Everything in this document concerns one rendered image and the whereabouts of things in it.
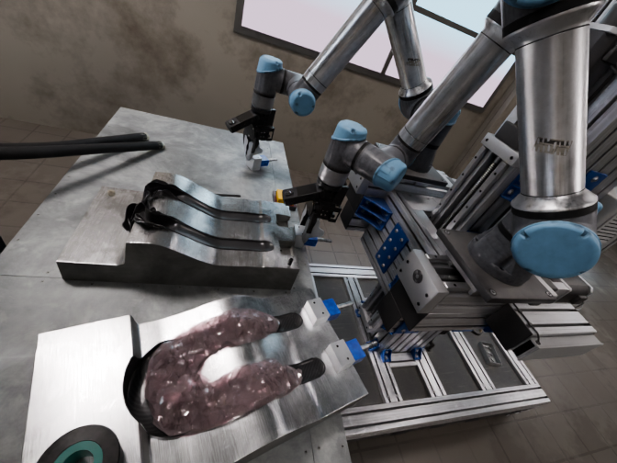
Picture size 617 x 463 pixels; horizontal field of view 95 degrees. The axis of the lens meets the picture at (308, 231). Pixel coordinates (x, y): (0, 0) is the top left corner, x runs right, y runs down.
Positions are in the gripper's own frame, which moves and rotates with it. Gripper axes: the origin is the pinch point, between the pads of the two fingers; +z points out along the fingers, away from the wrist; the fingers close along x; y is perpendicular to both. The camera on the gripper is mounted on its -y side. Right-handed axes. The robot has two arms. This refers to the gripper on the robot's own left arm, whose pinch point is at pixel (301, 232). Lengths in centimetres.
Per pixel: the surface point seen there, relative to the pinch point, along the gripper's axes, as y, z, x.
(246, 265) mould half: -16.9, -4.0, -18.8
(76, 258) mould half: -51, -1, -20
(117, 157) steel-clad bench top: -59, 5, 29
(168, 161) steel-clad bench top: -45, 5, 33
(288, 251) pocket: -5.4, -1.7, -10.4
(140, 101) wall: -98, 49, 181
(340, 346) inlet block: 3.1, -3.6, -37.9
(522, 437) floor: 146, 85, -43
